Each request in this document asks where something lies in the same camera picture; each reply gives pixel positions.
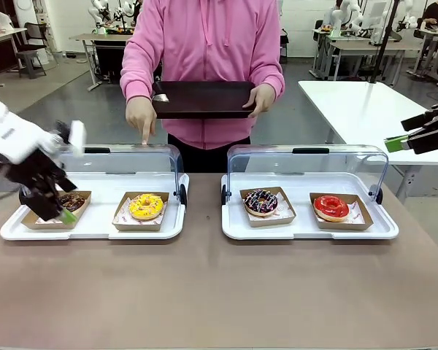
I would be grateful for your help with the background person in black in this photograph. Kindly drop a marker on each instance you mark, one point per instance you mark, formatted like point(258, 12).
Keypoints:
point(433, 14)

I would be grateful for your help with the chocolate donut in paper tray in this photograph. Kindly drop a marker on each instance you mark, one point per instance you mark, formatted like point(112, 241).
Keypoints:
point(51, 225)

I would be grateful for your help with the red glazed donut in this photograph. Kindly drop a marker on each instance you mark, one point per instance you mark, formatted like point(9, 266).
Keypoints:
point(323, 212)

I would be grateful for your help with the grey background desk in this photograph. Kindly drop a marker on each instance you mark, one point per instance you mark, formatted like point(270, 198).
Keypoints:
point(368, 45)

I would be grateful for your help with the chocolate donut with nuts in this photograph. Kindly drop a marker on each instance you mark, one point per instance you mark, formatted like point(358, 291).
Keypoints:
point(76, 202)

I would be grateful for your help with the person's left forearm pink sleeve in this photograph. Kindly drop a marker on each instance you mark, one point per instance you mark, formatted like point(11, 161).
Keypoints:
point(272, 76)

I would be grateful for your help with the dark brown serving tray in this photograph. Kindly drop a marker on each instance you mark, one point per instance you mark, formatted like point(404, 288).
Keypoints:
point(204, 98)

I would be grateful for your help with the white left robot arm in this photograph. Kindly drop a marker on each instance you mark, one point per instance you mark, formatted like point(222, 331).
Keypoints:
point(11, 135)

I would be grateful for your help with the person's right hand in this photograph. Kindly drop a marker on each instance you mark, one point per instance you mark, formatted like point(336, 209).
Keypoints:
point(140, 113)

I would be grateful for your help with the grey background table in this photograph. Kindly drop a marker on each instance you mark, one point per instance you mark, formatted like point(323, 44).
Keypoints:
point(95, 36)

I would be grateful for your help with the pink hoodie torso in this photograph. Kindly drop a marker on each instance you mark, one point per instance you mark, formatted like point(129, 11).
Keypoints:
point(204, 47)

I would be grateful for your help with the yellow glazed sprinkle donut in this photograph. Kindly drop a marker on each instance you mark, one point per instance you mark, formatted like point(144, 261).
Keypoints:
point(138, 210)

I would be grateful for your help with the white display case base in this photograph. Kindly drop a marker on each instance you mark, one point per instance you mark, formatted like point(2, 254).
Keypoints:
point(299, 218)
point(102, 218)

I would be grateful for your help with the sprinkled chocolate donut paper tray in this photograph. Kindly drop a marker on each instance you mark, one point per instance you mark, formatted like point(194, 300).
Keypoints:
point(270, 222)

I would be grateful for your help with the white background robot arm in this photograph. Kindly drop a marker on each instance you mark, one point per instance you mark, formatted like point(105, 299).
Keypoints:
point(337, 16)
point(96, 11)

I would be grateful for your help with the person's right forearm pink sleeve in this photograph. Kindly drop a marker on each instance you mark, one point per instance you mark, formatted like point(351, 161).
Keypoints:
point(137, 85)

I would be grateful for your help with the red donut in paper tray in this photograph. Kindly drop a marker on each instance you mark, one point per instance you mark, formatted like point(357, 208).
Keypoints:
point(345, 226)

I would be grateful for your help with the person's black trousers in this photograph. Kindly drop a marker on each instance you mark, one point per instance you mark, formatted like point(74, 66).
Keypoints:
point(208, 158)

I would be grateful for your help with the black office chair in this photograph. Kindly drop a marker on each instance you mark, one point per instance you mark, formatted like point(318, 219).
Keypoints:
point(31, 54)

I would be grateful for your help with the clear display case lid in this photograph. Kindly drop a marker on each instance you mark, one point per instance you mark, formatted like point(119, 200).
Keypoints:
point(314, 164)
point(131, 160)

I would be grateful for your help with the white background desk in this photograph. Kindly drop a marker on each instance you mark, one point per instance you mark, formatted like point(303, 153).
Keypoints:
point(3, 34)

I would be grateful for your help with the dark drizzled sprinkle donut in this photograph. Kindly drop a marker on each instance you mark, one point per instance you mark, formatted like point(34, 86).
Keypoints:
point(252, 208)

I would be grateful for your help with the white printed paper liner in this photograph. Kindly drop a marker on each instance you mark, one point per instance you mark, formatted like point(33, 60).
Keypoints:
point(122, 217)
point(284, 211)
point(44, 220)
point(357, 213)

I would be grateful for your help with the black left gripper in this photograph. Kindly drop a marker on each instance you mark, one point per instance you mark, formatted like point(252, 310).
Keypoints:
point(36, 171)

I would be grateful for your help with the person's left hand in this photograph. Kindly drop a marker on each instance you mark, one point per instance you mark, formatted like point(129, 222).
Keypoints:
point(263, 100)

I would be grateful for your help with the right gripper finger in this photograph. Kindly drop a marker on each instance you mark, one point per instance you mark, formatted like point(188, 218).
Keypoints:
point(427, 120)
point(423, 140)

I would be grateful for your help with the black vertical stand pole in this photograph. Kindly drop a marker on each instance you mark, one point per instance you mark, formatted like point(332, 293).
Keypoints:
point(385, 43)

